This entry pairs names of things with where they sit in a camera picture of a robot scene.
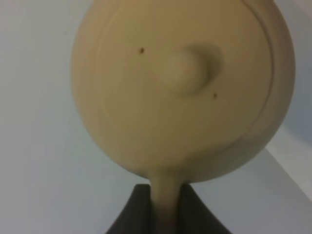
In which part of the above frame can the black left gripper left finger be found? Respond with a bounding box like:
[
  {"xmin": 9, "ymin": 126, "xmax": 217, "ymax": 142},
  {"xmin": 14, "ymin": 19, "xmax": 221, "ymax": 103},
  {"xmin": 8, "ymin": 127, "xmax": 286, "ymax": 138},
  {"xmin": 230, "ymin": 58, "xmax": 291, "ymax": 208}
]
[{"xmin": 107, "ymin": 184, "xmax": 152, "ymax": 234}]

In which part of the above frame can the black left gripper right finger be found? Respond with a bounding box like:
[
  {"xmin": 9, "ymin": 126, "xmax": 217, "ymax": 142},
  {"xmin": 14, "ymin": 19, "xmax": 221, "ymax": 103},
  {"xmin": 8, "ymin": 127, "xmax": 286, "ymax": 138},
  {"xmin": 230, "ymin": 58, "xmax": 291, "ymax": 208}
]
[{"xmin": 176, "ymin": 184, "xmax": 231, "ymax": 234}]

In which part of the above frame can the beige teapot with lid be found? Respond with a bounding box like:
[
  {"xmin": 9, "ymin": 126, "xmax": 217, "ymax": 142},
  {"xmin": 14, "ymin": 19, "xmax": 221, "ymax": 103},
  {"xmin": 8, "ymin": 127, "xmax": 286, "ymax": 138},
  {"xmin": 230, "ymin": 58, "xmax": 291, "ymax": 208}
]
[{"xmin": 71, "ymin": 0, "xmax": 295, "ymax": 234}]

